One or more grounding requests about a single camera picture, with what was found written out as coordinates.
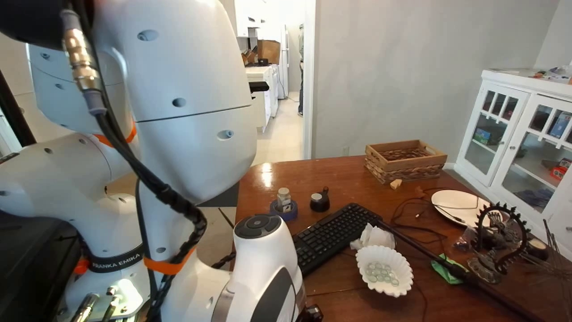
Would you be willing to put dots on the metal robot base stand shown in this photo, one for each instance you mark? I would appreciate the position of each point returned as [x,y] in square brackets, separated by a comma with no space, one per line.
[100,305]

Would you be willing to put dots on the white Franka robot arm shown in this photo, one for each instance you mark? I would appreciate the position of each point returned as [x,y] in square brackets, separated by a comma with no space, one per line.
[179,90]

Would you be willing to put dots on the white round plate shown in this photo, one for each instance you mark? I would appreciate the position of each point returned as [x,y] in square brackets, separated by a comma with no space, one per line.
[457,207]

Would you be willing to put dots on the small blue glass bottle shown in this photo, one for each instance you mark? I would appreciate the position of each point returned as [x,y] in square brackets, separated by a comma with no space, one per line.
[284,207]

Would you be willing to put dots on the small black round bottle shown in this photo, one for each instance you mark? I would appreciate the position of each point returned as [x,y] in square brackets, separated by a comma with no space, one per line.
[320,201]

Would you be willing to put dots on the black floor mat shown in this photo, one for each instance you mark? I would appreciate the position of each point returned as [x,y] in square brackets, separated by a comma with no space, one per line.
[227,201]

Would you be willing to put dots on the white kitchen counter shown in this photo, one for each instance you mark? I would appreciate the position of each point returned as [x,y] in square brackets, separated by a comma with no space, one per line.
[264,83]

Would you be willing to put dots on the black computer keyboard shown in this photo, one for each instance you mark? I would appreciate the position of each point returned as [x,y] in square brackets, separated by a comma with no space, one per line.
[332,235]

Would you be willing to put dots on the brown cardboard box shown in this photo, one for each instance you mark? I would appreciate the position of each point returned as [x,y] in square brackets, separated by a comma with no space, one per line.
[264,53]

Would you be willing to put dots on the small tan cork piece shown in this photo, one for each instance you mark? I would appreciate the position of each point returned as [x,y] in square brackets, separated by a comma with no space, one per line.
[395,183]

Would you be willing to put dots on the white crumpled paper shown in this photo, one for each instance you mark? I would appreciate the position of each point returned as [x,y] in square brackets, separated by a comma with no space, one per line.
[375,237]

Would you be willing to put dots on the wooden slatted crate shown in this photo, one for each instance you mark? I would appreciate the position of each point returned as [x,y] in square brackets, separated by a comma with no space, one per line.
[404,169]

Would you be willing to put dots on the white scalloped bowl with beads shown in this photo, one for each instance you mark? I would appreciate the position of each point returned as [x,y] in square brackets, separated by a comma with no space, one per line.
[384,271]

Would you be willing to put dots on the green flat card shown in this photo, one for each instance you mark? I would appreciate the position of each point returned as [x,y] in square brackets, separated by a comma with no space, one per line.
[443,273]

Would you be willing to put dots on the white glass-door cabinet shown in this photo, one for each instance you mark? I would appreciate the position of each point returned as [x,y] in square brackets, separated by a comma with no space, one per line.
[506,119]

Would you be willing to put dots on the black gear sculpture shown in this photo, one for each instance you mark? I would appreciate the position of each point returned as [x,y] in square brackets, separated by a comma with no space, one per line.
[508,234]

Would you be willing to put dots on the large black box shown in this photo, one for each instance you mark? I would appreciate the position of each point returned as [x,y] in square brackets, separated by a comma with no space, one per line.
[28,269]

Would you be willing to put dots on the colourful small clutter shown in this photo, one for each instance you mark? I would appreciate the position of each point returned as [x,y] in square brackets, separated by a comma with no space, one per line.
[556,74]

